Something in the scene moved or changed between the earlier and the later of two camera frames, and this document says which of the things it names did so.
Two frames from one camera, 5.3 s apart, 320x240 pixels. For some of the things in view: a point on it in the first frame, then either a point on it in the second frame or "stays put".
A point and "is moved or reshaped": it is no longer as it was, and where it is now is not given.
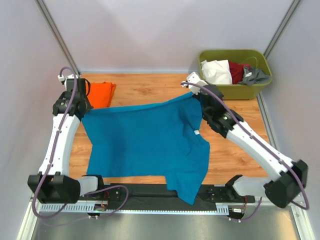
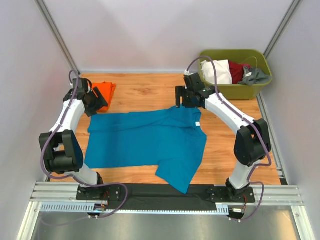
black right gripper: [194, 95] → [181, 91]
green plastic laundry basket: [237, 91] stays put
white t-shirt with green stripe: [216, 72] stays put
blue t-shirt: [156, 139] is moved or reshaped
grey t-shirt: [254, 75] stays put
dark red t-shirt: [237, 71] stays put
